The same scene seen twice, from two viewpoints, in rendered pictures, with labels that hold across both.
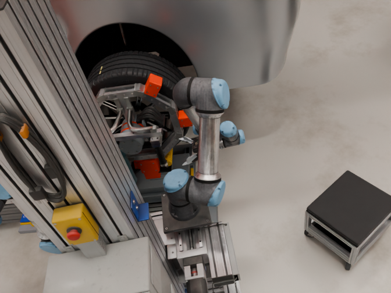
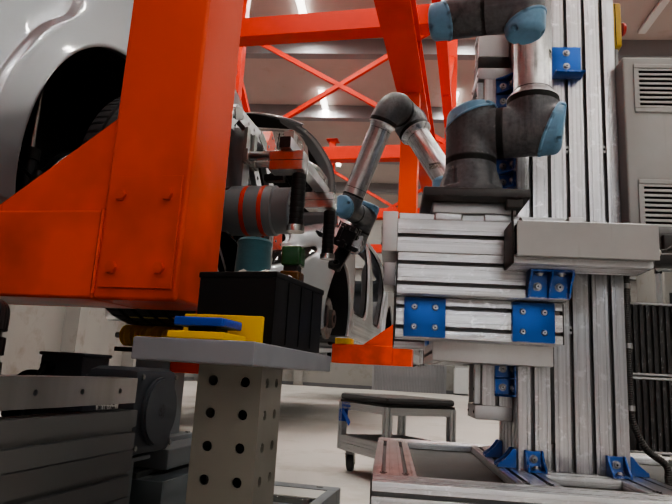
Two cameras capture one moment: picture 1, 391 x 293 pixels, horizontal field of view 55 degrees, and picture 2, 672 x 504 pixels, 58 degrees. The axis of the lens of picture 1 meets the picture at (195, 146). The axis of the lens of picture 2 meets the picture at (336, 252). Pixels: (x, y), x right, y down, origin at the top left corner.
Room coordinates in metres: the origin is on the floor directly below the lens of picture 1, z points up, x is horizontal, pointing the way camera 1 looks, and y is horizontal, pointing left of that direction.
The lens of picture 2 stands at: (1.35, 1.96, 0.41)
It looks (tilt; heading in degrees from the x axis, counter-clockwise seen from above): 11 degrees up; 272
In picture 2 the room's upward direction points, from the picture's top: 3 degrees clockwise
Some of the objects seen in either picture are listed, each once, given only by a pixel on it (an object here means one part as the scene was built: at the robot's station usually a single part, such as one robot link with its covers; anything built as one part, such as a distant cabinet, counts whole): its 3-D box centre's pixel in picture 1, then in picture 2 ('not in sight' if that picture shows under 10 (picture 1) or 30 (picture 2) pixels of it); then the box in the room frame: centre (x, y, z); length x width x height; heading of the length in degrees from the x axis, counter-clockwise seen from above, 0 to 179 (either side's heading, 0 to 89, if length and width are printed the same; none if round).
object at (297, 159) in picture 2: not in sight; (288, 162); (1.52, 0.52, 0.93); 0.09 x 0.05 x 0.05; 169
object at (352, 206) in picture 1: (348, 218); (393, 436); (1.14, -0.79, 0.17); 0.43 x 0.36 x 0.34; 119
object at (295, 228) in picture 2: not in sight; (297, 201); (1.50, 0.53, 0.83); 0.04 x 0.04 x 0.16
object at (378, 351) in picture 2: not in sight; (378, 225); (1.16, -3.32, 1.75); 0.68 x 0.16 x 2.45; 169
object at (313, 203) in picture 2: (156, 138); (320, 201); (1.46, 0.19, 0.93); 0.09 x 0.05 x 0.05; 169
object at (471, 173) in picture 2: not in sight; (470, 181); (1.09, 0.61, 0.87); 0.15 x 0.15 x 0.10
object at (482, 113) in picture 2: not in sight; (474, 133); (1.08, 0.62, 0.98); 0.13 x 0.12 x 0.14; 162
